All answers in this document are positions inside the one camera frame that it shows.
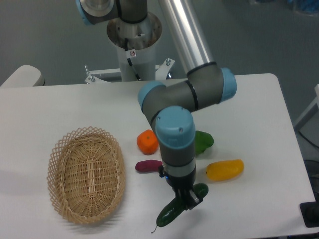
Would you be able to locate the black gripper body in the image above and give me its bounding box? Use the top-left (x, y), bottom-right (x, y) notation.
top-left (159, 165), bottom-right (197, 199)

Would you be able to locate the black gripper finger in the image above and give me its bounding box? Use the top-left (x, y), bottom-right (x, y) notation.
top-left (175, 190), bottom-right (187, 209)
top-left (185, 190), bottom-right (202, 210)

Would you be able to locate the dark green cucumber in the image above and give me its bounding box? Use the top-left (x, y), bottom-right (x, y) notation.
top-left (151, 183), bottom-right (209, 234)

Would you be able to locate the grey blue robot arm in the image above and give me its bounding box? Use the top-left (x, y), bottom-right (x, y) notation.
top-left (76, 0), bottom-right (237, 209)

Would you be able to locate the yellow pepper toy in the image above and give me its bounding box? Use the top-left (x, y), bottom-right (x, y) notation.
top-left (206, 159), bottom-right (244, 181)

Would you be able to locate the purple sweet potato toy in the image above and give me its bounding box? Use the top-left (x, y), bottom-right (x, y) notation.
top-left (135, 160), bottom-right (162, 173)

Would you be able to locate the green pepper toy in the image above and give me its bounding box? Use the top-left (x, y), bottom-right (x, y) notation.
top-left (195, 130), bottom-right (214, 155)

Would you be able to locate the orange toy fruit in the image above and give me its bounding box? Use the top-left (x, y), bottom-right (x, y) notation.
top-left (137, 129), bottom-right (159, 155)

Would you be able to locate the woven wicker basket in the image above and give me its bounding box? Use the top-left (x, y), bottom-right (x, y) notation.
top-left (47, 126), bottom-right (126, 224)

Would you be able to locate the black device at edge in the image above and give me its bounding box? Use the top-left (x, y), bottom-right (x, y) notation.
top-left (300, 202), bottom-right (319, 228)

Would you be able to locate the white chair armrest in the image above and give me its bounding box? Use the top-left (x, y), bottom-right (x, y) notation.
top-left (0, 65), bottom-right (45, 89)

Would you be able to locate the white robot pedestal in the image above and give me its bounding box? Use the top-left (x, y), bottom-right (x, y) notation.
top-left (85, 12), bottom-right (175, 84)

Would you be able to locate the white furniture frame right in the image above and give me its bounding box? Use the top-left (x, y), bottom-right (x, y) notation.
top-left (293, 84), bottom-right (319, 132)

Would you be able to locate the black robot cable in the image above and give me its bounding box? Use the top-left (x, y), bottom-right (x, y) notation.
top-left (124, 37), bottom-right (143, 82)

